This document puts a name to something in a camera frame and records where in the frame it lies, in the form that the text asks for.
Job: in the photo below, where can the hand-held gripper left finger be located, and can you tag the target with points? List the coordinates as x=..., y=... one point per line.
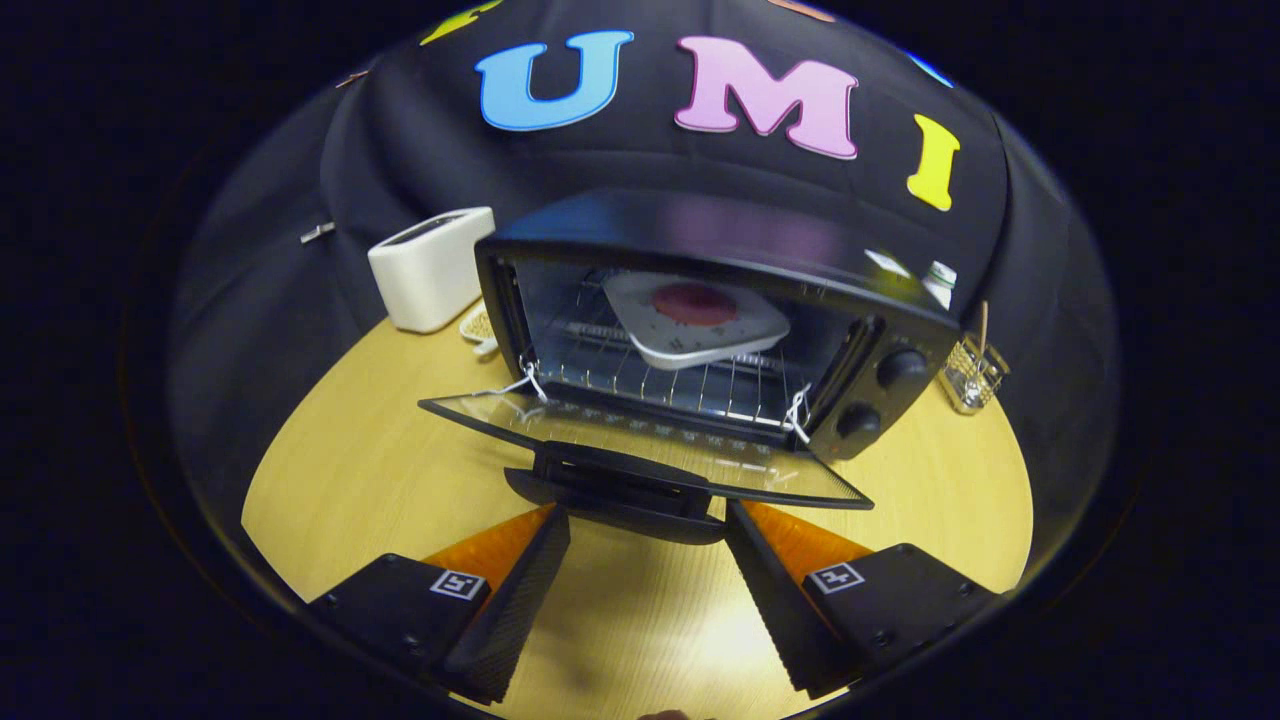
x=520, y=605

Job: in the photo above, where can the pink round food slice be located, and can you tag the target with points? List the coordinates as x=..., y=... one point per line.
x=695, y=303

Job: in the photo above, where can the black backdrop cloth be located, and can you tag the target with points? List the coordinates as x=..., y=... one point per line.
x=400, y=170

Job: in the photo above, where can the black toaster oven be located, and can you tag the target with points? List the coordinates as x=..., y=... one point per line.
x=900, y=370

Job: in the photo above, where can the white bottle green label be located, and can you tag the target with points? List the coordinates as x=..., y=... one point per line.
x=940, y=285

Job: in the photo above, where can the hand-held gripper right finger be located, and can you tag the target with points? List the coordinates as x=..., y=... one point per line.
x=775, y=605

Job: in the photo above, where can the wooden stick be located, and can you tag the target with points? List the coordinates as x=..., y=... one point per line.
x=983, y=325

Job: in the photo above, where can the white bread toaster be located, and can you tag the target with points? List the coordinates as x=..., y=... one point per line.
x=430, y=275

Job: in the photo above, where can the white cloth clip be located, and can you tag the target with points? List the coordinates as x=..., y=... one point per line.
x=318, y=232

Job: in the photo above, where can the pink cloth clip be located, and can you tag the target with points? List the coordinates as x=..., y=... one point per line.
x=351, y=79

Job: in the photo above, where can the white square plate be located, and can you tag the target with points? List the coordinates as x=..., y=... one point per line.
x=700, y=340

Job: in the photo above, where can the small beige dish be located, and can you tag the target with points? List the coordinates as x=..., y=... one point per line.
x=478, y=328

